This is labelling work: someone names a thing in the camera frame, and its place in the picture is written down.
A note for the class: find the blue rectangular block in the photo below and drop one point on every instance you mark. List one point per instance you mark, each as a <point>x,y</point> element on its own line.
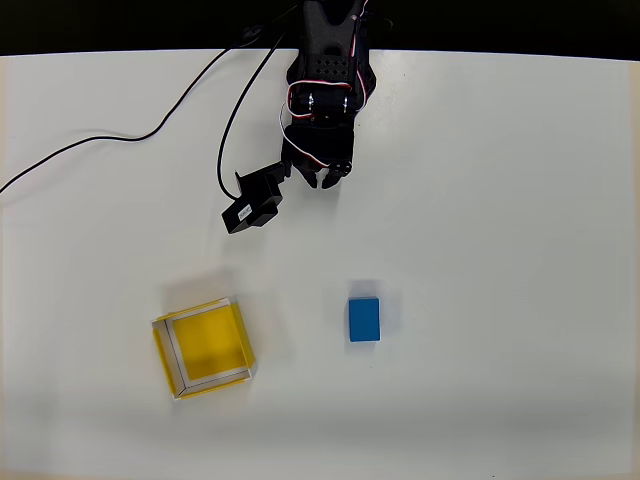
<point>364,320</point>

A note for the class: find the black wrist-mounted camera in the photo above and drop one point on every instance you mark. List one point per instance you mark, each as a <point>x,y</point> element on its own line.
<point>252,202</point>

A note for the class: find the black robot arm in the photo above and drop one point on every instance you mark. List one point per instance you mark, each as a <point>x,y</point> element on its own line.
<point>325,45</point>

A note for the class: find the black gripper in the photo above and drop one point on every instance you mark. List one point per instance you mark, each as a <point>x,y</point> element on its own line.
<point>316,167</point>

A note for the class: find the yellow square tray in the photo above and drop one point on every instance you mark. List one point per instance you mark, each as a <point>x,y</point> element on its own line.
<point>205,345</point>

